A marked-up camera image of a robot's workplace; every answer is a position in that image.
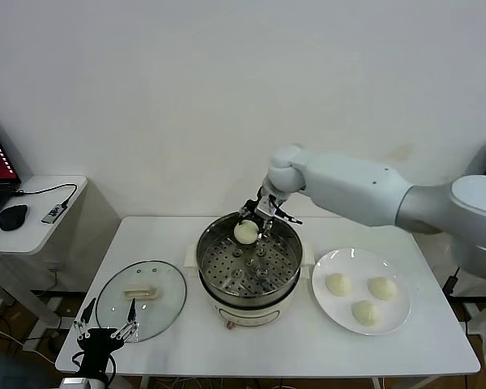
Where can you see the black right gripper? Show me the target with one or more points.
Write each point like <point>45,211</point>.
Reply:
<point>267,202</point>

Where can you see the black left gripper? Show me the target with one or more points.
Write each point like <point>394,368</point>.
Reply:
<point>95,348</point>

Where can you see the white steamed baozi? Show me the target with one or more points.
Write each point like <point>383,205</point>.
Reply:
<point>338,283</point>
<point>382,288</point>
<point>366,313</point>
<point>245,234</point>

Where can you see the round glass pot lid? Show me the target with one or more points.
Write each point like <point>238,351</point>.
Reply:
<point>166,283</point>

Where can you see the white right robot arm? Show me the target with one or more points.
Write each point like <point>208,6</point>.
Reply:
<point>348,182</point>

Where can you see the stainless steel steamer basket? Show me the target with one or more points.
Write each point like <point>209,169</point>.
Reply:
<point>285,247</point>

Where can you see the cream electric cooker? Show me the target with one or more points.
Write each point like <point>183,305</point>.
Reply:
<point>247,316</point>

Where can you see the grey usb hub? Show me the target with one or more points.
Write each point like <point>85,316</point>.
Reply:
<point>53,214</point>

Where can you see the white round plate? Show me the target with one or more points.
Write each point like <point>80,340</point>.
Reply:
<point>340,312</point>

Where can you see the black computer mouse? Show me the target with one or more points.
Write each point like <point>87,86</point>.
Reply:
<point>12,217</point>

